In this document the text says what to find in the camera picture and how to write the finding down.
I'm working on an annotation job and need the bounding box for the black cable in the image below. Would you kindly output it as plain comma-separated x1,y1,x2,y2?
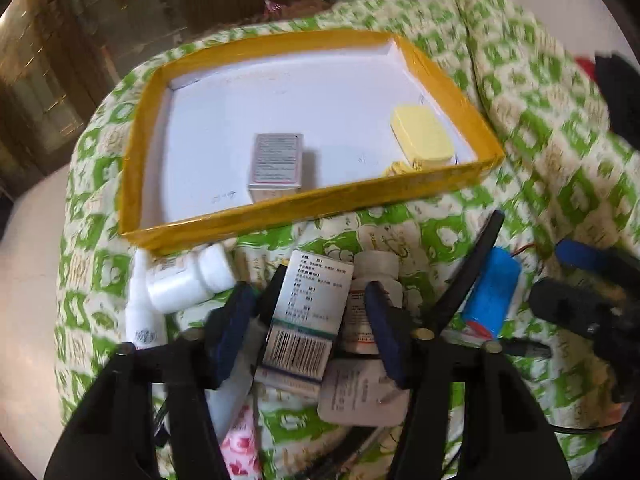
546,416,626,436

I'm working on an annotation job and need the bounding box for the blue battery pack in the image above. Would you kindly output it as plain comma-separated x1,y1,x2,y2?
461,247,521,339

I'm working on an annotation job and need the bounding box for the pink white tube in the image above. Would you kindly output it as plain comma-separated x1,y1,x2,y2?
220,401,262,480

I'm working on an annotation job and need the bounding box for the white spray bottle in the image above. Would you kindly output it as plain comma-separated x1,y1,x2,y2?
125,248,168,349

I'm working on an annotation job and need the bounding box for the white pill bottle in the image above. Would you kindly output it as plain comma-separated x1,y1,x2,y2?
146,244,238,314

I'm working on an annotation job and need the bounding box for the white blister pack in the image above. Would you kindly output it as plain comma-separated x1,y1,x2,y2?
317,359,410,427

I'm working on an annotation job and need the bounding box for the grey medicine carton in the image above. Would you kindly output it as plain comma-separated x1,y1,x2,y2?
247,133,303,203

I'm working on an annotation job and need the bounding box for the white green medicine carton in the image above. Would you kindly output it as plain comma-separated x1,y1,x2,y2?
255,250,354,396

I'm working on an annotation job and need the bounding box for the yellow rectangular tin box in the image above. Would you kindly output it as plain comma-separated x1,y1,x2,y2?
387,105,454,174

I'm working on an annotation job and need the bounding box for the green white patterned blanket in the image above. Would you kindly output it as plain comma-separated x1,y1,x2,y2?
46,0,639,479

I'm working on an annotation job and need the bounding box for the yellow-edged white tray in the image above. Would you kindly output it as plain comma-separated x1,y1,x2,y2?
118,28,504,252

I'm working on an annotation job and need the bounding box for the white red-label bottle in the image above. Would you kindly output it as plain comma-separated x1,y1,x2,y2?
340,250,404,357

